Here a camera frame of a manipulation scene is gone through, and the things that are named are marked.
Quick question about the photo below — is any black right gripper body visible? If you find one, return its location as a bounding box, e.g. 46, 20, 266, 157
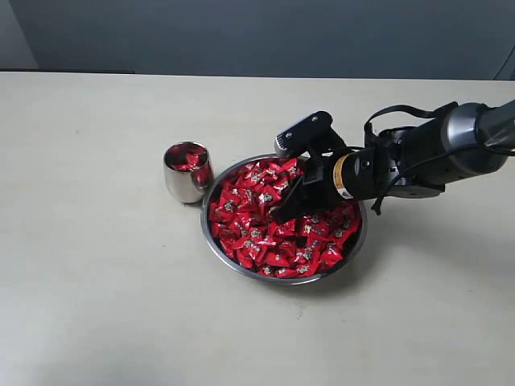
299, 148, 399, 209

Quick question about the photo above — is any red candy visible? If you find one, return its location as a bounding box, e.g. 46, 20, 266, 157
214, 197, 239, 220
320, 243, 344, 269
182, 150, 207, 171
233, 238, 267, 264
265, 253, 290, 268

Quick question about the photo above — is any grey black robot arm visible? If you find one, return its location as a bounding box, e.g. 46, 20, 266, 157
271, 101, 514, 223

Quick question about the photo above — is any round steel bowl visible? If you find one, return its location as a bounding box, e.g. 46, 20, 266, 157
200, 154, 367, 285

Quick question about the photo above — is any small steel cup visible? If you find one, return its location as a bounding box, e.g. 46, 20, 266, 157
163, 142, 214, 203

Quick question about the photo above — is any red wrapped candy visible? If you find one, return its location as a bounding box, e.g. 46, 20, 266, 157
265, 253, 290, 268
214, 197, 239, 220
320, 243, 344, 269
233, 238, 267, 264

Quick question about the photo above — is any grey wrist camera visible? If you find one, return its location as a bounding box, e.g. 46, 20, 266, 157
274, 111, 333, 158

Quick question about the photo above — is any black cable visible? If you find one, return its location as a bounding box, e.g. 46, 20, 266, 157
364, 104, 515, 216

